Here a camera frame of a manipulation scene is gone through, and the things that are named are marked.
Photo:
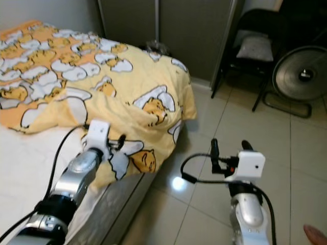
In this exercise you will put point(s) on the white quilted mattress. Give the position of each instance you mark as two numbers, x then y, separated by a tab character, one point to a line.
25	178

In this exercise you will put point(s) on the round metal floor fan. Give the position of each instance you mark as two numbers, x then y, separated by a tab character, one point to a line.
304	74

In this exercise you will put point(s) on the grey seat cushion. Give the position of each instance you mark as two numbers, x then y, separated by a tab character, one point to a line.
255	48

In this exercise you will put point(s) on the person's bare foot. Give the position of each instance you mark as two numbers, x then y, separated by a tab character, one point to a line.
317	236

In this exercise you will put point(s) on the grey wardrobe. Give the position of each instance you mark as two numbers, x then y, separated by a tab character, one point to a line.
194	35

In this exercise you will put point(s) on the black chair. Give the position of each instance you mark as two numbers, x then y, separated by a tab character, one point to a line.
260	18

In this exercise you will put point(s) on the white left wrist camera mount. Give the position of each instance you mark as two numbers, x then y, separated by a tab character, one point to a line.
98	133

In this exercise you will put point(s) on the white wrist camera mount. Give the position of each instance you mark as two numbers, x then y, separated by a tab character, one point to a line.
250	164
98	133

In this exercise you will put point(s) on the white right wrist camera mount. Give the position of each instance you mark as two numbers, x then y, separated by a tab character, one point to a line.
250	164

